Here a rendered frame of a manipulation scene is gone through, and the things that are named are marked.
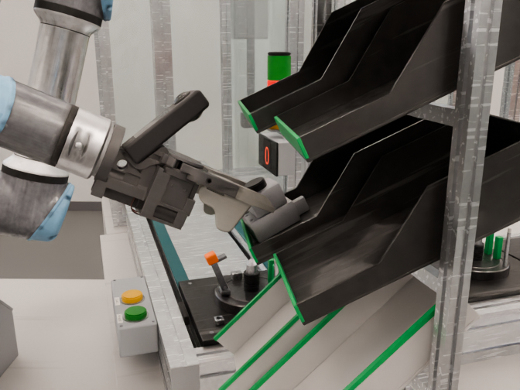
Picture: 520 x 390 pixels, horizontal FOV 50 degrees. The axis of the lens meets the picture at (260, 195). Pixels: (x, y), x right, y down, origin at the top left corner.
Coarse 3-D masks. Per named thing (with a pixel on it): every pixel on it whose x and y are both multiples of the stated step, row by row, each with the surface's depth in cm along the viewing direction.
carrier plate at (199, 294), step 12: (228, 276) 116; (180, 288) 111; (192, 288) 110; (204, 288) 110; (192, 300) 105; (204, 300) 105; (192, 312) 101; (204, 312) 101; (216, 312) 101; (204, 324) 97; (204, 336) 93
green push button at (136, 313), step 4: (128, 308) 102; (132, 308) 102; (136, 308) 102; (140, 308) 102; (144, 308) 102; (128, 312) 101; (132, 312) 101; (136, 312) 101; (140, 312) 101; (144, 312) 101; (128, 316) 100; (132, 316) 99; (136, 316) 99; (140, 316) 100; (144, 316) 101; (132, 320) 100
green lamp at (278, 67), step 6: (270, 60) 113; (276, 60) 112; (282, 60) 112; (288, 60) 113; (270, 66) 113; (276, 66) 113; (282, 66) 113; (288, 66) 113; (270, 72) 114; (276, 72) 113; (282, 72) 113; (288, 72) 114; (270, 78) 114; (276, 78) 113; (282, 78) 113
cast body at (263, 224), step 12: (252, 180) 73; (264, 180) 72; (264, 192) 71; (276, 192) 71; (276, 204) 71; (288, 204) 72; (300, 204) 74; (252, 216) 73; (264, 216) 71; (276, 216) 72; (288, 216) 72; (252, 228) 71; (264, 228) 72; (276, 228) 72; (264, 240) 72
